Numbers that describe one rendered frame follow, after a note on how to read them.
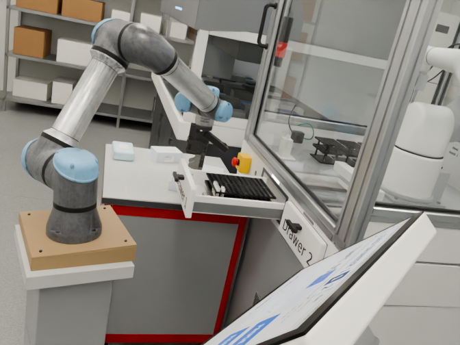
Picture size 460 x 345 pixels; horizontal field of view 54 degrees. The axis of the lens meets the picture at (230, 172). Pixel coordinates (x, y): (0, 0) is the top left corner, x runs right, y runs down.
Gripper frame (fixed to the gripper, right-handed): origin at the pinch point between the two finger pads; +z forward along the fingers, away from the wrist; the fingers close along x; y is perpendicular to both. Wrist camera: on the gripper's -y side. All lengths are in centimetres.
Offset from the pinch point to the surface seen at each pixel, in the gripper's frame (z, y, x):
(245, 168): -2.8, -19.2, -8.2
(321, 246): -8, -34, 66
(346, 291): -36, -13, 132
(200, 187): 0.1, -0.5, 16.4
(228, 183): -6.3, -9.9, 23.8
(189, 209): -1.4, 3.0, 40.8
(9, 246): 84, 95, -57
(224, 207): -2.8, -8.7, 36.9
